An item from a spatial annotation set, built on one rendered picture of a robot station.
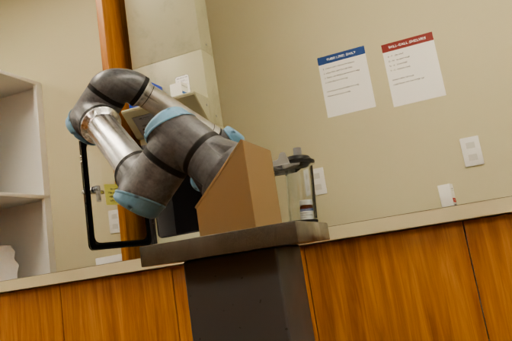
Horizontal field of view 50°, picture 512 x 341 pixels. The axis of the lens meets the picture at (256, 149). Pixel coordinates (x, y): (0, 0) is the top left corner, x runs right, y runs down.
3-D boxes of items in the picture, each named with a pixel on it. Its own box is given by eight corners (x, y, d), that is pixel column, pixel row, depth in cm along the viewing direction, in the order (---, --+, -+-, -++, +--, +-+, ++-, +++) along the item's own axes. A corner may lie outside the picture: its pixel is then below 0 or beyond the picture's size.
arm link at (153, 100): (110, 47, 161) (241, 133, 179) (89, 78, 162) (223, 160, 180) (110, 52, 150) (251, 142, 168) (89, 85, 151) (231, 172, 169)
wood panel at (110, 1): (185, 256, 250) (150, -24, 277) (191, 254, 249) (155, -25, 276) (122, 262, 205) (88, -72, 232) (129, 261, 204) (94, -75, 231)
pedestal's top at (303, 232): (299, 242, 98) (295, 220, 99) (141, 267, 107) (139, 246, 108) (330, 239, 128) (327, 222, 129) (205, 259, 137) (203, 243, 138)
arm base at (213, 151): (235, 148, 112) (200, 122, 116) (199, 208, 116) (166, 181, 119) (264, 150, 126) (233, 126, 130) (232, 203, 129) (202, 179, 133)
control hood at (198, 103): (139, 140, 220) (136, 116, 221) (212, 122, 209) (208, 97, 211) (123, 135, 209) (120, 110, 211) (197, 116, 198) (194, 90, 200)
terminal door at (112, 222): (152, 245, 209) (140, 144, 217) (90, 250, 184) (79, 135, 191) (150, 245, 210) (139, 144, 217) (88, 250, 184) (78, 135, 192)
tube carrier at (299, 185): (320, 225, 182) (315, 161, 186) (320, 224, 171) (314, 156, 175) (288, 227, 183) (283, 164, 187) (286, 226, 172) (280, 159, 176)
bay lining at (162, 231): (188, 236, 234) (178, 155, 240) (244, 226, 225) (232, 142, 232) (158, 237, 211) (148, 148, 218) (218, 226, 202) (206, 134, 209)
